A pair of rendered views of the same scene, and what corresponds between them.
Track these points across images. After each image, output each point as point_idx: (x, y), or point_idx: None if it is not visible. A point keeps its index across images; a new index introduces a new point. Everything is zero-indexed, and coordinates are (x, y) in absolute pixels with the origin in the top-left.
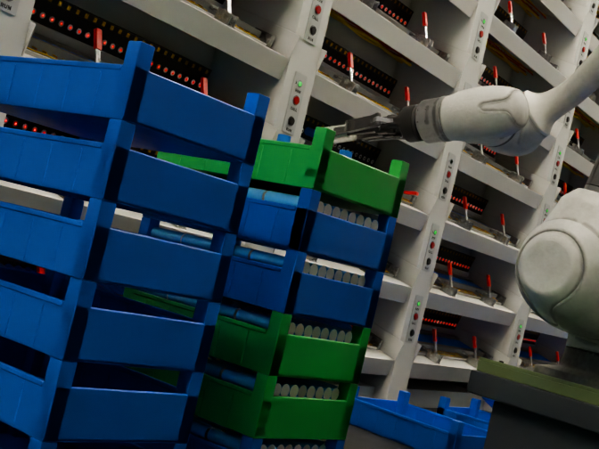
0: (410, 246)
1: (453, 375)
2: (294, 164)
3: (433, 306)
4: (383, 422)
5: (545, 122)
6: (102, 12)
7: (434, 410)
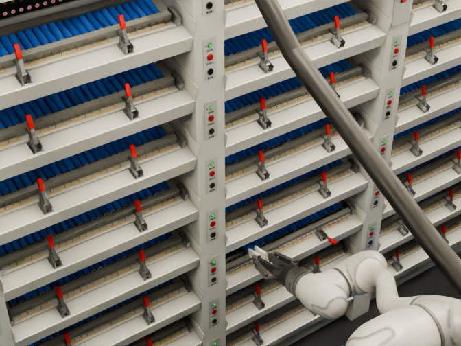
0: (355, 236)
1: (418, 265)
2: None
3: (386, 251)
4: None
5: (372, 288)
6: None
7: (405, 287)
